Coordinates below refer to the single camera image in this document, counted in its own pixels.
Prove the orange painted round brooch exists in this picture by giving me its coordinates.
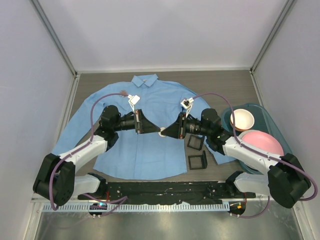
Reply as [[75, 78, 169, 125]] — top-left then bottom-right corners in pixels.
[[158, 127, 166, 138]]

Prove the blue button-up shirt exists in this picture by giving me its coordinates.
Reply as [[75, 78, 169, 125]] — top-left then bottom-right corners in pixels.
[[51, 73, 236, 181]]

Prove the pink blossom round brooch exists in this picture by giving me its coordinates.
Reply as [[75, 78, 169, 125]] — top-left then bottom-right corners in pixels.
[[120, 90, 128, 97]]

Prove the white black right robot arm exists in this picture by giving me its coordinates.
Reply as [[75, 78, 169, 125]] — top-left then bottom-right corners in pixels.
[[161, 108, 312, 209]]

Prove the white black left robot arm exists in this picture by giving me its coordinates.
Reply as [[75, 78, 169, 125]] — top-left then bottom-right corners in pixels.
[[33, 105, 161, 207]]

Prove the white bowl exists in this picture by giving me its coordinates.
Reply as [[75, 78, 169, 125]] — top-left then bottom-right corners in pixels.
[[230, 108, 255, 132]]

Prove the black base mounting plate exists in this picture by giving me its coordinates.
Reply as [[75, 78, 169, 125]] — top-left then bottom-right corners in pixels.
[[91, 181, 256, 205]]

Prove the pink plate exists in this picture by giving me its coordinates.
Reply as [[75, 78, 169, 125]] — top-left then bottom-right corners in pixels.
[[241, 131, 284, 156]]

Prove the teal plastic bin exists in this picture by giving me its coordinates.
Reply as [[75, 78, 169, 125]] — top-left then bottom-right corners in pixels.
[[216, 103, 292, 175]]

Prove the black square frame upper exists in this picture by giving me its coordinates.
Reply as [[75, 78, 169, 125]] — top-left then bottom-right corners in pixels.
[[187, 135, 205, 151]]

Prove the black square frame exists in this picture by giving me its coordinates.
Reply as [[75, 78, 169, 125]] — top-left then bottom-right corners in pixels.
[[187, 135, 205, 151], [187, 150, 208, 170]]

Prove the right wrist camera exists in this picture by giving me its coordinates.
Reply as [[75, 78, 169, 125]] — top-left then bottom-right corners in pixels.
[[180, 97, 194, 117]]

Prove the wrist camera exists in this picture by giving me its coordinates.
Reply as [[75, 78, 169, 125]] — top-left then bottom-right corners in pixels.
[[180, 97, 194, 117], [127, 94, 141, 112]]

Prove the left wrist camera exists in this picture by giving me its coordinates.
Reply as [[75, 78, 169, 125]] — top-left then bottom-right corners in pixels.
[[127, 94, 141, 112]]

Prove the black square frame lower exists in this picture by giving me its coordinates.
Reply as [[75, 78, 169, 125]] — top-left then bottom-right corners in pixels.
[[187, 150, 208, 170]]

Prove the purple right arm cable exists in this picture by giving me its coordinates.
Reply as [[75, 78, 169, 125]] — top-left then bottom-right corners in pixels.
[[189, 92, 317, 218]]

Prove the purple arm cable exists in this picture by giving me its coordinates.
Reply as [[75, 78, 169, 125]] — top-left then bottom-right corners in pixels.
[[48, 92, 131, 218], [189, 92, 317, 218]]

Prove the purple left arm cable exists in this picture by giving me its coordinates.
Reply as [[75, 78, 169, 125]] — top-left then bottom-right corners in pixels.
[[48, 92, 131, 218]]

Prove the aluminium frame rail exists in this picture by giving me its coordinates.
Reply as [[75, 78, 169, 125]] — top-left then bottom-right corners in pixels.
[[31, 180, 306, 203]]

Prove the white slotted cable duct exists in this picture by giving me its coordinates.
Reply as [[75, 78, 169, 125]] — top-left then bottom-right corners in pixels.
[[57, 201, 230, 213]]

